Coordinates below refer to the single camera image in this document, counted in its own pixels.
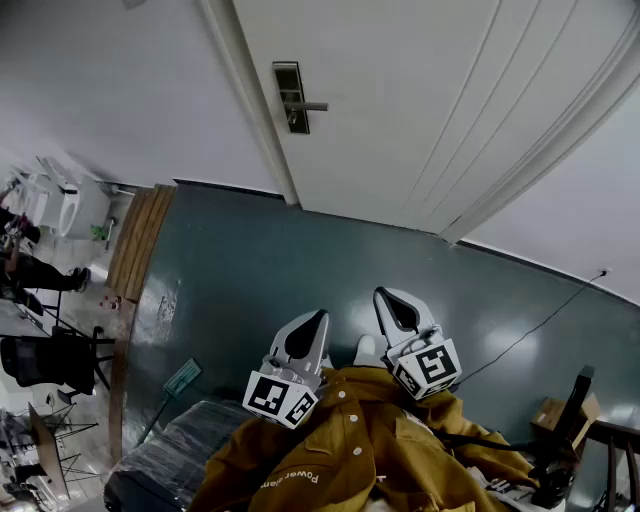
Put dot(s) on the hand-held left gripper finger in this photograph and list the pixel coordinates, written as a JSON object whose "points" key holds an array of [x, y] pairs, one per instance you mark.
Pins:
{"points": [[282, 340], [320, 350]]}

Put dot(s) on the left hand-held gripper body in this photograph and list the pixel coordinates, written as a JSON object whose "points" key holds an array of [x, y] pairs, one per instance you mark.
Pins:
{"points": [[272, 397]]}

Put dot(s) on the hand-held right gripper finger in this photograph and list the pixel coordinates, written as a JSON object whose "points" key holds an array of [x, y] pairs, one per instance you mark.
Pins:
{"points": [[384, 320], [422, 315]]}

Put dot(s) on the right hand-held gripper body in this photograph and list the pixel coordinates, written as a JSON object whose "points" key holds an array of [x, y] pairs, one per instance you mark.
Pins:
{"points": [[430, 367]]}

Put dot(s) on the black shoulder bag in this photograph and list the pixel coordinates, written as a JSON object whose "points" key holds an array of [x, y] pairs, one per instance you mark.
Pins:
{"points": [[550, 482]]}

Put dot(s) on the white door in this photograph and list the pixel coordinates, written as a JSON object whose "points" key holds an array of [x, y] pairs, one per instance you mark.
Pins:
{"points": [[400, 100]]}

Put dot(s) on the person's white shoe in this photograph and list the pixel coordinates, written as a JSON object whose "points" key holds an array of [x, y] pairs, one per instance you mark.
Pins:
{"points": [[365, 350]]}

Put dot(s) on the green floor broom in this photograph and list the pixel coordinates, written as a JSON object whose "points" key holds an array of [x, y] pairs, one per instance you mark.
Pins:
{"points": [[182, 377]]}

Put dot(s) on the person's mustard jacket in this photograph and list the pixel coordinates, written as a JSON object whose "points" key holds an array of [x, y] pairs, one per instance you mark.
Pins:
{"points": [[350, 450]]}

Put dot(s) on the brown cardboard box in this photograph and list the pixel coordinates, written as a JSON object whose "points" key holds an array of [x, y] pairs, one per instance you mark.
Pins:
{"points": [[547, 415]]}

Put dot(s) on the plastic-wrapped black furniture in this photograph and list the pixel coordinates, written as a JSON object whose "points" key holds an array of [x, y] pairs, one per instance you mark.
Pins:
{"points": [[160, 465]]}

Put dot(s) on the wooden slatted ramp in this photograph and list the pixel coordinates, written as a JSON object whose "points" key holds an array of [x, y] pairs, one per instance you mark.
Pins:
{"points": [[140, 240]]}

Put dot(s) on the red bottles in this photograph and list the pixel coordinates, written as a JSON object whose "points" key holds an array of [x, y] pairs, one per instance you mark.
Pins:
{"points": [[111, 302]]}

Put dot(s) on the dark wooden railing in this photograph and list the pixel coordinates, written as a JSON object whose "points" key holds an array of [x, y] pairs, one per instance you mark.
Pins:
{"points": [[617, 440]]}

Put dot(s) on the small green brush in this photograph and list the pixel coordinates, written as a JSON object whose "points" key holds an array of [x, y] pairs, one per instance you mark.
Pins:
{"points": [[100, 231]]}

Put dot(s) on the black office chair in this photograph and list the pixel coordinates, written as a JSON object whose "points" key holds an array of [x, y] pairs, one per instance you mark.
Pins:
{"points": [[45, 360]]}

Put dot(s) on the wooden folding table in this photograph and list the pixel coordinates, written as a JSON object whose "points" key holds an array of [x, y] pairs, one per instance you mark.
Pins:
{"points": [[47, 450]]}

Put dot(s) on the white toilet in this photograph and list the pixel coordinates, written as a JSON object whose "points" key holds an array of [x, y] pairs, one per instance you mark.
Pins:
{"points": [[85, 210]]}

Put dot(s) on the dark metal lock plate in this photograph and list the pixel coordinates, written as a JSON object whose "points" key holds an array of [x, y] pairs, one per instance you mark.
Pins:
{"points": [[287, 75]]}

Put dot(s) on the white desk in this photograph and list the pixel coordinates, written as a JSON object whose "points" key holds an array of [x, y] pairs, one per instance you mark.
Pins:
{"points": [[15, 320]]}

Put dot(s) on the black upright post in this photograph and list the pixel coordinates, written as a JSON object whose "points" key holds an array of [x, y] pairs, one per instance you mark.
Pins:
{"points": [[575, 400]]}

